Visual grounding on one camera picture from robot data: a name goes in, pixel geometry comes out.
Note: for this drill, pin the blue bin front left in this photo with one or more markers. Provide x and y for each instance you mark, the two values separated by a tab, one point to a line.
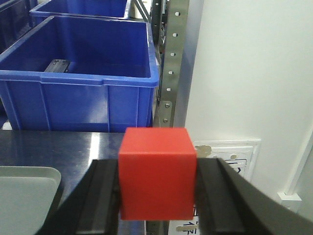
15	20

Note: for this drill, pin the blue bin rear right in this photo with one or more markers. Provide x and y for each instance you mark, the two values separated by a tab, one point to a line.
106	9

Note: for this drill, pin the grey metal tray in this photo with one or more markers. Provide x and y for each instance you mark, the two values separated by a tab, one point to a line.
26	196

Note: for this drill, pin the blue bin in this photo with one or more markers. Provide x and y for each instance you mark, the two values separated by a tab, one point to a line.
15	20
106	9
80	74

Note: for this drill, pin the perforated steel shelf post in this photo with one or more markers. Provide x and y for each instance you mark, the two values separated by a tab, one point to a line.
173	52

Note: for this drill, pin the blue bin front right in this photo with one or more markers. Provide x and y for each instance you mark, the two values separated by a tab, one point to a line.
80	74

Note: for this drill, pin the red cube block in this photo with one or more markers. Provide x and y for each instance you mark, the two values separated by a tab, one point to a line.
157	174

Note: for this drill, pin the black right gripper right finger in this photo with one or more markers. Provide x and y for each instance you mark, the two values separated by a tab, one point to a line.
228	204

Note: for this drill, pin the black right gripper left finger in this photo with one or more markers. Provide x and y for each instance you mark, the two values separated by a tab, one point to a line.
93	206

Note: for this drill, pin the white wall outlet plate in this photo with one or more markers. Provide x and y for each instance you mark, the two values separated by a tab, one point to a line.
239	154

